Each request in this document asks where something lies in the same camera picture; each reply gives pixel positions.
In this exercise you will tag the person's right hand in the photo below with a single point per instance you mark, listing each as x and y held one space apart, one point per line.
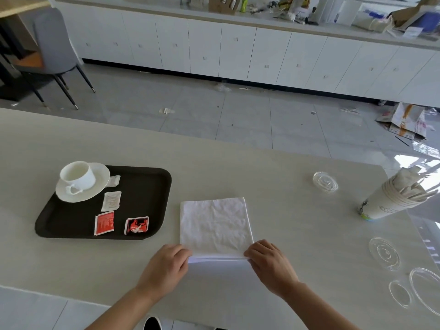
271 271

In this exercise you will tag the person's left hand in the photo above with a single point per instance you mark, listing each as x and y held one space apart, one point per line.
161 271

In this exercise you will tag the person's right thumb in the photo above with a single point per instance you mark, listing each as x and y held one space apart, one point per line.
250 254

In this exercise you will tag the person's left thumb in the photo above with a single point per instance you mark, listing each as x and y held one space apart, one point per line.
187 256

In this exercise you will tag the white paper napkin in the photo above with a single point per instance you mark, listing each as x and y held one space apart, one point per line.
215 226

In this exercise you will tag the person's left forearm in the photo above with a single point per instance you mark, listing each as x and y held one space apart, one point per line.
120 311

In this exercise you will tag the person's right forearm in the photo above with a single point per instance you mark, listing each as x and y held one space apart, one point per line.
318 311

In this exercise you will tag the black and red sachet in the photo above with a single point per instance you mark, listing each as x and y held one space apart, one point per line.
136 226

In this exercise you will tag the person's shoe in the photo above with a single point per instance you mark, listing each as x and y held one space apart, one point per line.
153 324

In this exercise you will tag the black plastic tray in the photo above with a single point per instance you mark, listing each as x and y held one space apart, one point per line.
137 199

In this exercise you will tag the white sachet with red print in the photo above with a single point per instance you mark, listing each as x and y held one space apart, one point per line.
111 201

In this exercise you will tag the small clear plastic lid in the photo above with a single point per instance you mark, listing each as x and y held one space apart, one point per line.
325 182
400 294

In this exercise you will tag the small white sachet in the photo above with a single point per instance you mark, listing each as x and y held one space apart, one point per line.
113 181

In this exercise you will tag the white ceramic saucer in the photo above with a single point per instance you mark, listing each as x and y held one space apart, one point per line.
99 183

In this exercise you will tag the clear plastic lid with hole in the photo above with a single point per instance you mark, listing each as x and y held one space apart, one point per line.
384 253

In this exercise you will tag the white ceramic cup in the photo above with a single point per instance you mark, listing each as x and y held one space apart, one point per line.
77 175

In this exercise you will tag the stack of white paper cups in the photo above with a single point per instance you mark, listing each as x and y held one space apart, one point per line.
385 201

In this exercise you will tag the crumpled paper scrap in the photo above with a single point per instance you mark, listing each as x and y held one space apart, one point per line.
166 110

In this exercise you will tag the clear plastic wrapper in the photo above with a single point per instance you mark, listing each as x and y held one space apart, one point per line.
222 87

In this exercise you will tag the large clear plastic lid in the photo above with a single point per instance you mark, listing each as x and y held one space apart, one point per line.
426 288

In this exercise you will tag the bundle of wooden stirrers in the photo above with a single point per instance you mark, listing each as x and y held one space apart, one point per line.
417 190

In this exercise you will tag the flattened cardboard box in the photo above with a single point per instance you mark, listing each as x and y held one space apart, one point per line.
405 121

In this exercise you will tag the white cabinet row with counter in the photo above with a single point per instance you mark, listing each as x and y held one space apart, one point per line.
240 48

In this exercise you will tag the grey chair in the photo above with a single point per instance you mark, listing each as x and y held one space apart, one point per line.
55 48

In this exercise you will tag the green bottle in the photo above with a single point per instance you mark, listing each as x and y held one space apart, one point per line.
243 4

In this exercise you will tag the wooden knife block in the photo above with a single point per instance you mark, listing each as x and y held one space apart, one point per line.
220 5

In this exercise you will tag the open brown cardboard box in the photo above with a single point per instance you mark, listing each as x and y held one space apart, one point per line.
412 11

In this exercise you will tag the blue box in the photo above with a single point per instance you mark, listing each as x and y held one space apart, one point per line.
428 22

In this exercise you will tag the wooden table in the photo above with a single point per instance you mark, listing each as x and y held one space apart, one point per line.
20 5

